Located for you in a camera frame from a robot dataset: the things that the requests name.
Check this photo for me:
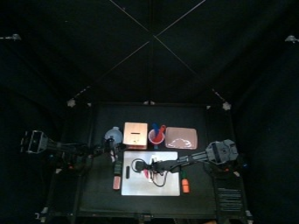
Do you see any thin diagonal brace wire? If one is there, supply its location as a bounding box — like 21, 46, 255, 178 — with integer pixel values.
107, 0, 230, 105
69, 0, 207, 102

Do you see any brown square tray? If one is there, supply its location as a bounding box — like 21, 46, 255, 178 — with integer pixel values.
163, 126, 199, 151

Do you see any black plate with white text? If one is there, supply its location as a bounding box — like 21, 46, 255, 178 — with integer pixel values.
214, 177, 247, 218

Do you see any grey bowl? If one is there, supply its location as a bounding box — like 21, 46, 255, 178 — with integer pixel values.
103, 126, 125, 144

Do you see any orange toy carrot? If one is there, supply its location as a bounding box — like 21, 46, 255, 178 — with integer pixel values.
180, 171, 192, 194

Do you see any red cup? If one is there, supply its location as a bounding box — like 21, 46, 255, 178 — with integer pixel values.
147, 129, 167, 145

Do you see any wooden drawer box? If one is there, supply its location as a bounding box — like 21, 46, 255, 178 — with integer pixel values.
123, 122, 149, 151

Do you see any white cloud-shaped piece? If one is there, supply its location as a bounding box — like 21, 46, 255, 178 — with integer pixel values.
168, 137, 192, 150

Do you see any blue plastic utensil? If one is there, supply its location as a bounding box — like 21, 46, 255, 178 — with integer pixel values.
151, 122, 160, 150

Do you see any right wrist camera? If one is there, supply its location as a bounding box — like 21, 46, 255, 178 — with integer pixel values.
155, 159, 174, 170

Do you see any black right camera cable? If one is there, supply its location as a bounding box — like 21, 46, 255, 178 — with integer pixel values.
129, 157, 170, 188

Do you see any white cutting board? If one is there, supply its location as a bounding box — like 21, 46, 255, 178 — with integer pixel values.
120, 150, 183, 197

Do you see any red plastic utensil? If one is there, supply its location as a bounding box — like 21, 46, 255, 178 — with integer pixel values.
156, 124, 168, 140

